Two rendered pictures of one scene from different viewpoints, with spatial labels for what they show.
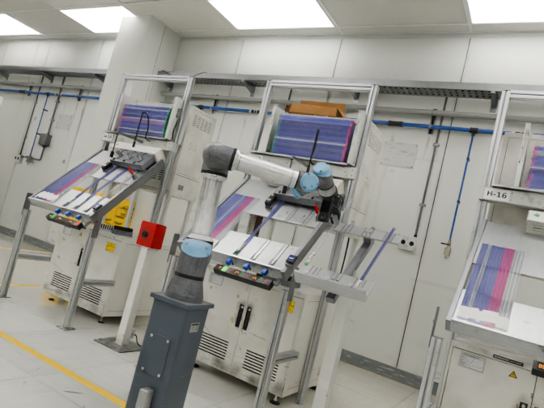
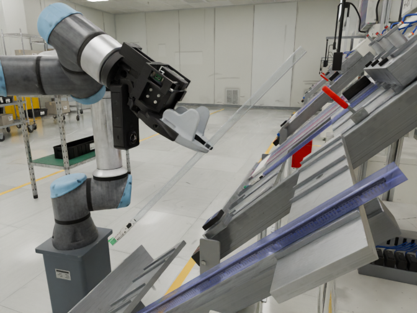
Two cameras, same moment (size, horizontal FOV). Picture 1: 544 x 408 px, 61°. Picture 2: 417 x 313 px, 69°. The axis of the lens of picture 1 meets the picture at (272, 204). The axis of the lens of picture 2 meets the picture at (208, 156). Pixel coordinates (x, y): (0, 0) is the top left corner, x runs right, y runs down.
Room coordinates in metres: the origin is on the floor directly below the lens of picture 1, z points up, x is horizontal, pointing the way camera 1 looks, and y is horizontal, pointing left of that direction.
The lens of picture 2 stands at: (2.14, -0.79, 1.13)
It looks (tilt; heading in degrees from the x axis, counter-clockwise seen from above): 16 degrees down; 79
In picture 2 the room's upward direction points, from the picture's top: straight up
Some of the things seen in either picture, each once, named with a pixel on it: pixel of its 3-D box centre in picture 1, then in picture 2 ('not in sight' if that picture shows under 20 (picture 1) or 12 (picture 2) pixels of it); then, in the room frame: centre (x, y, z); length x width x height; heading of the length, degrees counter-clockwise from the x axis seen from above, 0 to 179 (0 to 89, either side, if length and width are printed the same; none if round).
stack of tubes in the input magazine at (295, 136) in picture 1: (313, 139); not in sight; (2.84, -0.15, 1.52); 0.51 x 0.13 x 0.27; 59
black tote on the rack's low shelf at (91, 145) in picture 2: not in sight; (82, 146); (1.46, 2.32, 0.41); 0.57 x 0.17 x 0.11; 59
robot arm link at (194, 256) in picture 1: (194, 257); (72, 195); (1.86, 0.25, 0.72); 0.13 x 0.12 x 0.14; 4
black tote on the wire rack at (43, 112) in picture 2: not in sight; (35, 112); (-0.22, 6.05, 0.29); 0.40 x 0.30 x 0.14; 59
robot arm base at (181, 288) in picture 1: (186, 286); (74, 225); (1.85, 0.25, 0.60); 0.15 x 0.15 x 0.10
